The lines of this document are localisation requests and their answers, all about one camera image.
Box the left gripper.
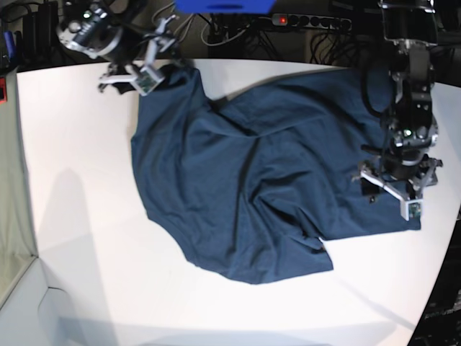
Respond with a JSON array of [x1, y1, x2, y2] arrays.
[[352, 153, 443, 202]]

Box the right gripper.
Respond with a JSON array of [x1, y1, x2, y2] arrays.
[[98, 14, 196, 94]]

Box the dark blue t-shirt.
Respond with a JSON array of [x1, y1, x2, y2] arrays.
[[131, 65, 421, 284]]

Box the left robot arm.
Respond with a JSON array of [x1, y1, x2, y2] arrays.
[[359, 1, 442, 207]]

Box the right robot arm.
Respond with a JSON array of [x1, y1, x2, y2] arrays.
[[57, 1, 187, 97]]

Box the blue plastic box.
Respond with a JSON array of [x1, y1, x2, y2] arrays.
[[175, 0, 276, 14]]

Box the black power strip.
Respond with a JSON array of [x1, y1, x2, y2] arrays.
[[271, 14, 352, 32]]

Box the red box at left edge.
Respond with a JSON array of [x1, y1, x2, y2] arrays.
[[0, 77, 7, 104]]

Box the white bin at left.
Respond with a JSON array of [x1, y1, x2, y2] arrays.
[[0, 70, 73, 346]]

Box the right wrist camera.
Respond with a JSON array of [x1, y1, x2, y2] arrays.
[[130, 66, 165, 97]]

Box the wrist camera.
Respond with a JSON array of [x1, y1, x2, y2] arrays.
[[400, 199, 423, 221], [130, 66, 165, 97]]

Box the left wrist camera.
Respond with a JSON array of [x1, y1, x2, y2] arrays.
[[400, 199, 423, 221]]

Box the white cable loop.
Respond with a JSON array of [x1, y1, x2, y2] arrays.
[[151, 3, 197, 43]]

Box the blue handled tool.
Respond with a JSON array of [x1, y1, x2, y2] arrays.
[[3, 31, 17, 60]]

